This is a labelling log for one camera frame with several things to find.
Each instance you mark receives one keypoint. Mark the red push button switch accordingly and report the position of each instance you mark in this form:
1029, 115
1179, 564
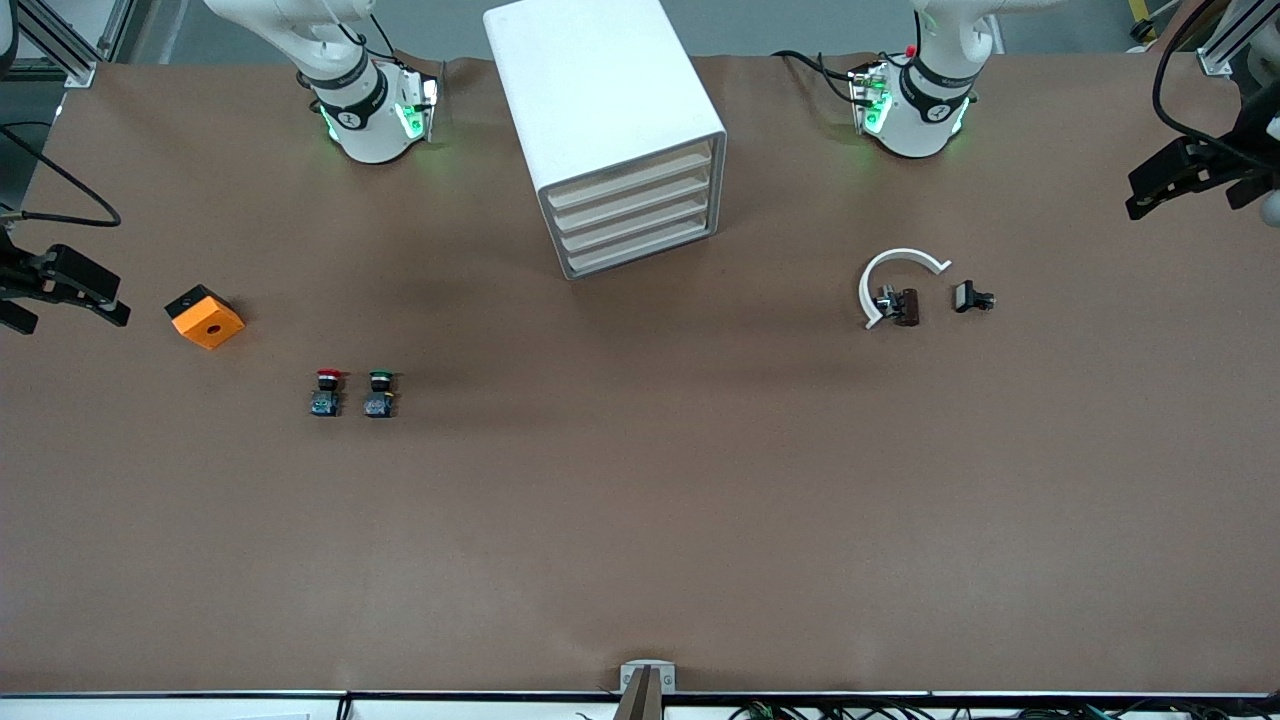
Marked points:
325, 403

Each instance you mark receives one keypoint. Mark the grey curved background object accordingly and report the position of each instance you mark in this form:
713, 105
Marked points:
1262, 65

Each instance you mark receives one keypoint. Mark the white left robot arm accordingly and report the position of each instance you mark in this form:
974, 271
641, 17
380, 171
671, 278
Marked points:
925, 120

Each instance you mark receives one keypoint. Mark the grey metal bracket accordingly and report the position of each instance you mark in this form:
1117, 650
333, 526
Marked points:
632, 675

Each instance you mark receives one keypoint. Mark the white cabinet drawer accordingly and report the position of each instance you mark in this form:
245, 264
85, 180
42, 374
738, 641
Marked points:
600, 187
600, 231
600, 252
600, 209

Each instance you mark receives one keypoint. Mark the brown tapered post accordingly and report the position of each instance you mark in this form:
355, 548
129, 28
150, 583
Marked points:
642, 705

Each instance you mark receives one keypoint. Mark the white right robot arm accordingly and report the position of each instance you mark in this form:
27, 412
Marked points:
370, 120

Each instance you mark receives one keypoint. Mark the black small electrical component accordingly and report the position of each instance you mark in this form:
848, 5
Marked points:
966, 296

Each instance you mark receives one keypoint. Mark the white curved plastic part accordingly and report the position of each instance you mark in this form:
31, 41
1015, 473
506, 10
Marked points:
905, 253

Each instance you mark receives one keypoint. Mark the orange button enclosure box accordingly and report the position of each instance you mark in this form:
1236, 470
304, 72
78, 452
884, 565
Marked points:
210, 325

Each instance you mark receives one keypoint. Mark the white table edge rail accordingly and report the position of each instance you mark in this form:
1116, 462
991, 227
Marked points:
150, 708

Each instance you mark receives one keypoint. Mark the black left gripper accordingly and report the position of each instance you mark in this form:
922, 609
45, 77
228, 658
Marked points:
1252, 132

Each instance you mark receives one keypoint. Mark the aluminium frame profile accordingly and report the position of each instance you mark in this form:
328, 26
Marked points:
65, 55
1225, 45

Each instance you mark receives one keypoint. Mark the white drawer cabinet housing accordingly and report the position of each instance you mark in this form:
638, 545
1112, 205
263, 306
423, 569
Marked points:
590, 80

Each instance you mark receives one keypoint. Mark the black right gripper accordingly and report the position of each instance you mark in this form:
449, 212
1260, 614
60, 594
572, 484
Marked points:
12, 274

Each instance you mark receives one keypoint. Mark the green push button switch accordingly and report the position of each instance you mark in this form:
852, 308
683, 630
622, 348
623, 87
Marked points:
378, 404

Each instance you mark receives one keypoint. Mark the brown small electrical component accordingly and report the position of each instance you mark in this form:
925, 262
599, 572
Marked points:
905, 307

